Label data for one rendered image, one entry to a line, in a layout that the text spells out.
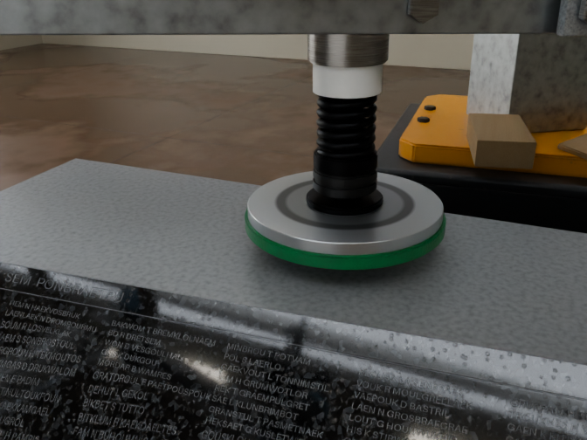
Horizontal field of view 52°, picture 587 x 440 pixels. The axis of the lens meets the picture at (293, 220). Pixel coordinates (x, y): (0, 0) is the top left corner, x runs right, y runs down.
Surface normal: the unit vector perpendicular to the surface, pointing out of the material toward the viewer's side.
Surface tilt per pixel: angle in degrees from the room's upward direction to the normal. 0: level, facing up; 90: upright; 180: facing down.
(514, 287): 0
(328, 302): 0
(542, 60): 90
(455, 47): 90
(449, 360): 45
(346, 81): 90
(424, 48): 90
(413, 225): 0
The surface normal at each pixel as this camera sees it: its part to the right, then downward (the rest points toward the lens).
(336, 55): -0.32, 0.39
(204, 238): -0.01, -0.91
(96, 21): 0.16, 0.40
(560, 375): -0.23, -0.38
